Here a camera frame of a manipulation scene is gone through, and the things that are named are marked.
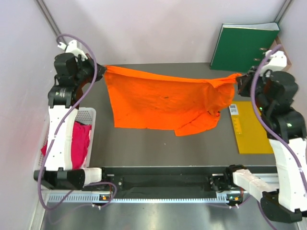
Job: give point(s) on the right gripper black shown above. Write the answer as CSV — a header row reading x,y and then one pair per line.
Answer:
x,y
243,82

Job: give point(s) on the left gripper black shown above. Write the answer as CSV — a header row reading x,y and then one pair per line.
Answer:
x,y
89,62

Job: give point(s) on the orange t shirt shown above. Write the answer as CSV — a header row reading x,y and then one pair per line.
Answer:
x,y
143,100

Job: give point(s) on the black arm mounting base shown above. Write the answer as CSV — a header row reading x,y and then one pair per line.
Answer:
x,y
162,182

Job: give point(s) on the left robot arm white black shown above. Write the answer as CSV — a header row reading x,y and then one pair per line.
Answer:
x,y
71,179

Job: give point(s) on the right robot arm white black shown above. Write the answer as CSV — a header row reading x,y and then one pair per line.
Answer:
x,y
287,135

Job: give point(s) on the white plastic basket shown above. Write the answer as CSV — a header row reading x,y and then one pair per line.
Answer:
x,y
69,148

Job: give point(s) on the beige paper folder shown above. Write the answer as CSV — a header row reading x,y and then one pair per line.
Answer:
x,y
279,42

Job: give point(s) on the yellow plastic folder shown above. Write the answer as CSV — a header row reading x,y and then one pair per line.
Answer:
x,y
251,137

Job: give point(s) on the magenta t shirt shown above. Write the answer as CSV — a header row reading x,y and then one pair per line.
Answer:
x,y
79,150

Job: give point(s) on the green ring binder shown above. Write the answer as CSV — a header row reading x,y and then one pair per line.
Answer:
x,y
241,46

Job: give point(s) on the aluminium frame rail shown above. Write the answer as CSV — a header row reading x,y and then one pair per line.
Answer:
x,y
48,16

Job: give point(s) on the grey slotted cable duct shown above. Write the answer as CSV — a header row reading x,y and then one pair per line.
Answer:
x,y
103,198

